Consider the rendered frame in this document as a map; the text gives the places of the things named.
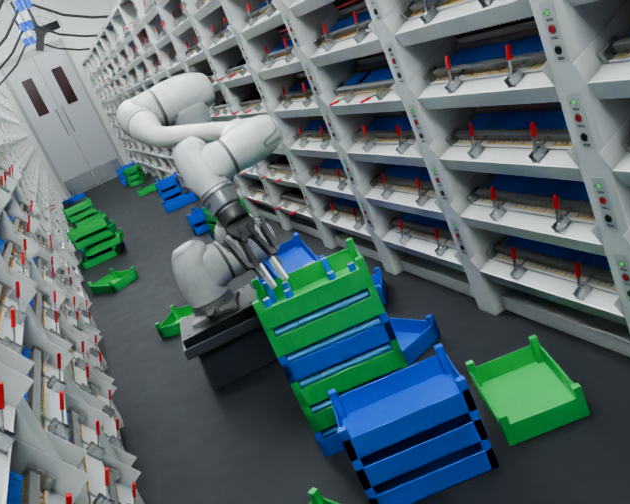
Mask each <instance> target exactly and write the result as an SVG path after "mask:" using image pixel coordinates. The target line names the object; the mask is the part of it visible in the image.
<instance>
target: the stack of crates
mask: <svg viewBox="0 0 630 504"><path fill-rule="evenodd" d="M434 349H435V351H436V354H437V355H434V356H432V357H429V358H427V359H425V360H422V361H420V362H417V363H415V364H413V365H410V366H408V367H406V368H403V369H401V370H399V371H396V372H394V373H392V374H389V375H387V376H385V377H382V378H380V379H378V380H375V381H373V382H370V383H368V384H366V385H363V386H361V387H359V388H356V389H354V390H352V391H349V392H347V393H345V394H342V395H340V396H338V394H337V392H336V390H335V388H334V389H331V390H329V391H327V392H328V396H329V398H330V400H331V402H332V405H333V409H334V413H335V417H336V421H337V424H338V428H337V431H338V434H339V437H340V439H341V441H342V443H343V445H344V447H345V450H346V452H347V454H348V456H349V458H350V460H351V462H352V465H353V467H354V469H355V471H356V473H357V476H358V478H359V480H360V482H361V484H362V486H363V489H364V490H365V493H366V495H367V497H368V499H369V502H370V504H412V503H415V502H417V501H419V500H422V499H424V498H427V497H429V496H431V495H434V494H436V493H438V492H441V491H443V490H445V489H448V488H450V487H453V486H455V485H457V484H460V483H462V482H464V481H467V480H469V479H472V478H474V477H476V476H479V475H481V474H483V473H486V472H488V471H490V470H493V469H495V468H498V467H499V464H498V461H497V459H496V456H495V453H494V451H493V448H492V446H491V443H490V441H489V438H488V435H487V433H486V430H485V428H484V425H483V423H482V420H481V418H480V415H479V412H478V410H477V407H476V405H475V402H474V399H473V397H472V394H471V392H470V389H469V387H468V384H467V381H466V379H465V378H464V376H463V375H462V376H461V375H460V374H459V372H458V371H457V370H456V368H455V367H454V365H453V364H452V362H451V361H450V359H449V358H448V356H447V355H446V352H445V350H444V347H443V345H442V344H441V343H439V344H437V345H435V346H434Z"/></svg>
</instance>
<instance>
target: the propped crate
mask: <svg viewBox="0 0 630 504"><path fill-rule="evenodd" d="M293 235H294V238H293V239H291V240H289V241H287V242H285V243H283V244H281V245H279V246H280V250H279V251H278V252H277V256H278V257H279V259H280V260H281V262H282V263H283V266H282V268H283V270H284V271H285V272H286V274H288V273H290V272H292V271H295V270H297V269H299V268H302V267H304V265H305V264H308V263H309V262H311V261H312V260H315V262H316V261H318V260H319V259H318V258H317V257H316V256H315V254H314V253H313V252H312V251H311V250H310V249H309V248H308V247H307V245H306V244H305V243H304V242H303V241H302V240H301V239H300V238H299V234H298V233H297V232H296V233H294V234H293ZM269 259H270V257H269V256H268V257H267V258H266V259H265V260H264V261H263V262H262V264H263V265H264V266H265V268H266V269H267V270H268V271H269V273H270V274H271V275H272V276H273V278H274V279H276V278H278V277H280V276H279V275H278V274H277V272H276V271H275V269H274V268H273V266H272V265H271V264H270V262H269Z"/></svg>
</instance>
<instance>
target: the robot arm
mask: <svg viewBox="0 0 630 504"><path fill-rule="evenodd" d="M214 100H215V90H214V88H213V85H212V84H211V82H210V81H209V79H208V78H207V77H206V76H205V75H204V74H202V73H184V74H180V75H177V76H174V77H172V78H169V79H167V80H165V81H163V82H161V83H159V84H157V85H155V86H154V87H152V88H151V89H149V90H147V91H145V92H143V93H141V94H139V95H137V96H136V97H134V98H132V99H129V100H126V101H124V102H123V103H122V104H121V105H120V106H119V108H118V111H117V120H118V123H119V126H120V127H121V129H122V130H123V132H124V133H125V134H126V135H127V136H129V137H130V138H132V139H134V140H136V141H138V142H141V143H146V144H149V145H151V146H155V147H162V148H169V147H175V148H174V151H173V159H174V163H175V165H176V168H177V170H178V172H179V174H180V176H181V177H182V179H183V181H184V182H185V184H186V185H187V187H188V188H189V189H190V190H191V191H192V193H193V194H195V195H196V196H197V197H198V198H199V199H200V200H201V201H202V203H203V205H204V206H205V207H206V208H207V210H208V211H209V213H210V214H211V216H212V217H215V218H216V220H217V223H216V226H215V229H214V232H215V239H216V241H215V242H213V243H211V244H208V245H206V244H205V243H204V242H203V241H200V240H190V241H188V242H186V243H184V244H182V245H181V246H179V247H178V248H177V249H176V250H175V251H174V252H173V253H172V270H173V274H174V277H175V280H176V282H177V284H178V286H179V288H180V290H181V292H182V294H183V296H184V297H185V299H186V300H187V302H188V303H189V305H190V306H191V308H192V310H193V312H194V314H195V319H194V322H193V323H192V328H193V329H195V328H198V327H199V326H201V325H203V324H205V323H207V322H209V321H213V320H215V319H216V318H217V317H219V316H221V315H224V314H226V313H228V312H230V311H233V310H235V309H237V308H238V305H237V302H238V297H239V295H240V293H239V291H236V292H233V293H232V292H231V291H230V289H229V288H228V286H227V284H228V283H229V282H230V281H231V280H232V279H234V278H236V277H238V276H240V275H242V274H244V273H246V272H248V271H249V270H254V271H255V272H256V273H257V275H258V276H259V278H260V279H263V278H264V279H265V281H266V282H267V284H268V285H269V287H270V288H271V289H272V290H273V289H274V288H275V287H276V286H277V284H276V283H275V281H274V280H273V279H272V277H271V276H270V274H269V273H268V271H267V270H266V269H265V267H264V266H263V264H262V262H263V261H264V260H265V259H266V258H267V257H268V256H269V257H270V259H269V262H270V264H271V265H272V266H273V268H274V269H275V271H276V272H277V274H278V275H279V276H280V278H281V279H282V281H283V282H285V281H286V280H287V279H288V278H289V277H288V275H287V274H286V272H285V271H284V270H283V268H282V266H283V263H282V262H281V260H280V259H279V257H278V256H277V252H278V251H279V250H280V246H279V245H278V243H277V242H276V236H275V233H274V231H273V229H272V227H271V226H270V225H269V224H268V223H267V222H266V221H265V218H264V217H261V218H260V219H258V218H256V219H254V217H253V216H252V215H251V214H249V213H248V212H247V210H246V209H245V207H244V206H243V204H242V203H241V202H239V201H240V199H241V197H240V195H239V194H238V193H237V191H236V190H235V188H234V187H233V186H232V183H231V181H230V179H231V178H232V177H233V176H235V175H236V174H238V173H239V172H241V171H243V170H245V169H248V168H250V167H252V166H253V165H255V164H257V163H258V162H260V161H261V160H263V159H264V158H266V157H267V156H269V155H270V154H271V153H272V152H273V151H274V150H275V149H276V148H277V147H278V145H279V144H280V142H281V138H282V132H281V129H280V127H279V125H278V123H277V121H276V120H275V119H274V118H273V117H271V116H269V115H257V116H254V117H252V118H249V117H248V118H244V119H234V120H231V121H230V122H210V123H209V107H210V106H212V104H213V102H214ZM260 263H261V264H260Z"/></svg>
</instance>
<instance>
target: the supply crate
mask: <svg viewBox="0 0 630 504"><path fill-rule="evenodd" d="M345 242H346V244H347V247H348V248H346V249H344V250H341V251H339V252H337V253H334V254H332V255H330V256H327V260H328V262H329V264H330V267H331V269H332V271H334V273H335V275H336V279H334V280H331V281H330V280H329V279H328V277H327V274H326V272H325V270H324V267H323V265H322V263H321V261H320V260H318V261H316V262H313V263H311V264H309V265H306V266H304V267H302V268H299V269H297V270H295V271H292V272H290V273H288V274H287V275H288V277H289V278H288V279H287V280H286V281H288V283H289V285H290V287H291V289H292V292H293V294H294V297H292V298H289V299H287V298H286V296H285V294H284V292H283V291H284V289H283V286H282V282H283V281H282V279H281V278H280V277H278V278H276V279H274V281H275V283H276V284H277V286H276V287H275V288H274V289H273V291H274V293H275V295H276V297H277V300H278V301H277V302H276V303H272V305H273V306H271V307H268V308H266V306H265V304H264V302H263V299H264V298H266V297H269V296H268V294H267V292H266V290H265V288H264V285H263V284H262V285H261V283H260V281H259V279H258V277H257V278H255V279H252V280H251V283H252V285H253V287H254V289H255V298H256V301H254V302H252V304H253V307H254V309H255V311H256V313H257V316H258V318H259V320H260V322H261V324H262V326H263V328H264V330H265V332H266V331H268V330H270V329H273V328H275V327H277V326H280V325H282V324H284V323H287V322H289V321H291V320H294V319H296V318H298V317H301V316H303V315H305V314H308V313H310V312H312V311H315V310H317V309H319V308H322V307H324V306H326V305H329V304H331V303H333V302H336V301H338V300H340V299H343V298H345V297H347V296H350V295H352V294H354V293H357V292H359V291H361V290H364V289H366V288H369V287H371V286H373V285H374V282H373V280H372V277H371V275H370V273H369V270H368V268H367V265H366V263H365V260H364V258H363V256H362V255H360V253H359V252H358V250H357V248H356V246H355V244H354V242H353V239H352V238H351V237H350V238H348V239H346V240H345ZM352 261H353V262H354V264H355V267H356V269H357V270H355V271H352V272H350V271H349V269H348V266H347V263H349V262H352Z"/></svg>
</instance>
